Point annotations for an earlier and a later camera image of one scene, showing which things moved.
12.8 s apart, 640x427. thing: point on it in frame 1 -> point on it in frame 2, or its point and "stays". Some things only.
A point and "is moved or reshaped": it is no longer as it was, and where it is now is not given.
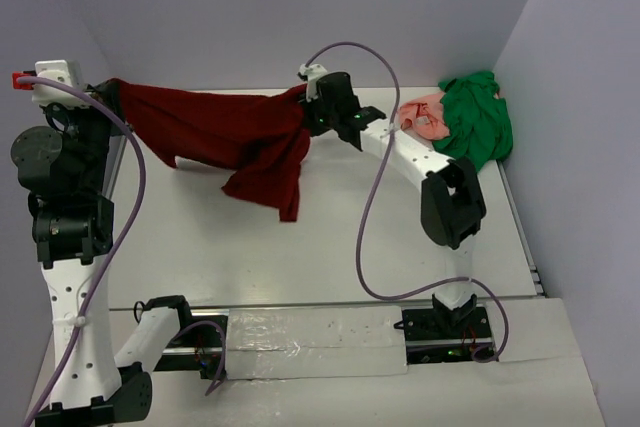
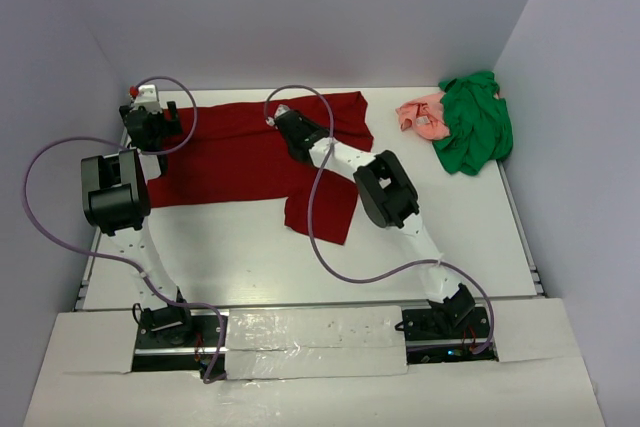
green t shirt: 479,123 stays
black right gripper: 314,130 -> 307,122
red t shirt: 266,138 is moved or reshaped
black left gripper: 107,92 -> 170,127
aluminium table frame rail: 521,231 stays
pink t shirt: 423,116 stays
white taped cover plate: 309,342 stays
